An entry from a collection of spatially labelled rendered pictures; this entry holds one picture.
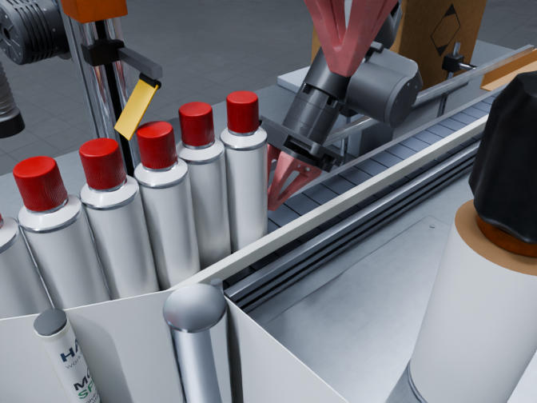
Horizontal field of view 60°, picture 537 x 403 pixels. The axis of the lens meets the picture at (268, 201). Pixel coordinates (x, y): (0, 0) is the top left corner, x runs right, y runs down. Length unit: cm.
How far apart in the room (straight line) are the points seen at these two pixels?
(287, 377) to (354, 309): 26
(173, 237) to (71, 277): 10
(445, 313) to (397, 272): 20
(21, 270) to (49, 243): 3
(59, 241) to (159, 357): 14
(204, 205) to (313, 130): 16
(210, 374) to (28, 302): 20
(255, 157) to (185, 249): 12
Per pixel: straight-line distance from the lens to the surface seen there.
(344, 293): 55
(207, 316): 28
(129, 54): 46
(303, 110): 55
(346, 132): 70
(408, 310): 55
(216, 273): 52
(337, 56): 27
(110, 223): 43
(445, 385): 45
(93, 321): 32
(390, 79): 52
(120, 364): 35
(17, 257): 43
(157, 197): 45
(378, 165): 77
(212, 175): 48
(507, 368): 42
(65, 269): 45
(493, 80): 130
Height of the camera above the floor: 128
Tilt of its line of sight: 37 degrees down
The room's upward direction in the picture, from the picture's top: straight up
